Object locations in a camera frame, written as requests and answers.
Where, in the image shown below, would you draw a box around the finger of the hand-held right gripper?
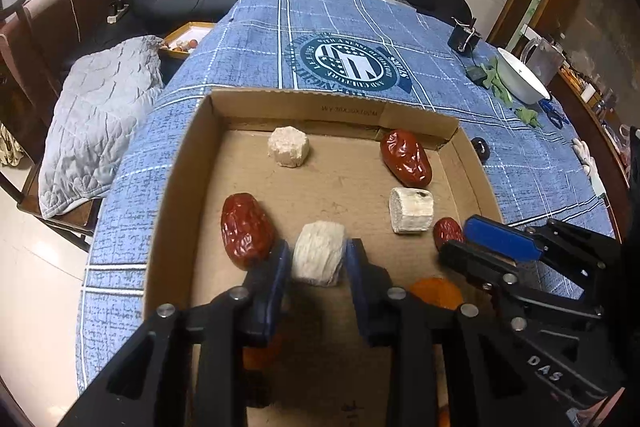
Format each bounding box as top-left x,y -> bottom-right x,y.
439,242 -> 604,333
464,215 -> 623,299

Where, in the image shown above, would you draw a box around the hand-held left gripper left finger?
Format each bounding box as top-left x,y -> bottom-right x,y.
56,239 -> 292,427

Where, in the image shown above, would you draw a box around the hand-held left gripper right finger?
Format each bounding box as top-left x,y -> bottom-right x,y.
346,238 -> 563,427

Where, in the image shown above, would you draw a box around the red dried jujube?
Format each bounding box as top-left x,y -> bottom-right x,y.
380,129 -> 434,188
433,217 -> 467,252
221,193 -> 276,271

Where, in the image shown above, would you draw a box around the white cylindrical food chunk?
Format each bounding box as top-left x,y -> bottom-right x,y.
267,126 -> 310,169
291,221 -> 347,288
389,187 -> 434,235

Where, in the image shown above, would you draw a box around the brown cardboard box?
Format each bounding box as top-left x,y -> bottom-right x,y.
142,88 -> 503,427

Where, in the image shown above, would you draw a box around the small black glossy object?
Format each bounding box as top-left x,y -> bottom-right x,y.
471,137 -> 492,165

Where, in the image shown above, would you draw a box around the white glove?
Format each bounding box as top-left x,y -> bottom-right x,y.
571,138 -> 607,198

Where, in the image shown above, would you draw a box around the blue scissors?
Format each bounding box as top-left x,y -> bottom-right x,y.
539,98 -> 571,128

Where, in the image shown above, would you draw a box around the green cloth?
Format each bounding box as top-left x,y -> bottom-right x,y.
480,57 -> 543,128

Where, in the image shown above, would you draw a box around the white bowl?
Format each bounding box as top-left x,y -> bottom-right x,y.
496,47 -> 551,104

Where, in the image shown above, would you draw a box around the metal pitcher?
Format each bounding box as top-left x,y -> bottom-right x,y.
522,32 -> 566,88

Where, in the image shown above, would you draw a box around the black clip box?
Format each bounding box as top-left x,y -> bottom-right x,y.
447,18 -> 482,55

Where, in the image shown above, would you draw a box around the dark wooden chair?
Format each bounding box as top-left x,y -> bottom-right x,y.
0,2 -> 101,253

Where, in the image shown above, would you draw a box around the blue plaid tablecloth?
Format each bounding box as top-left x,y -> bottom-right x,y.
75,0 -> 617,395

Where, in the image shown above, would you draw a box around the grey quilted blanket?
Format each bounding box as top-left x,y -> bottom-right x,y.
39,35 -> 166,220

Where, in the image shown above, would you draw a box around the wooden tray with food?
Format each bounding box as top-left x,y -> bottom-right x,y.
159,22 -> 217,55

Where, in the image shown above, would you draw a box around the patterned blanket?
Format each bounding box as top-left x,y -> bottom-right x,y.
0,122 -> 23,168

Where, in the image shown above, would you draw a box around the brown padded sofa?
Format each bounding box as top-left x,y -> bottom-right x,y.
22,0 -> 141,68

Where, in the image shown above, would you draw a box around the thin white cable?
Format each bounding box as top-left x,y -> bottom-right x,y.
65,0 -> 126,42

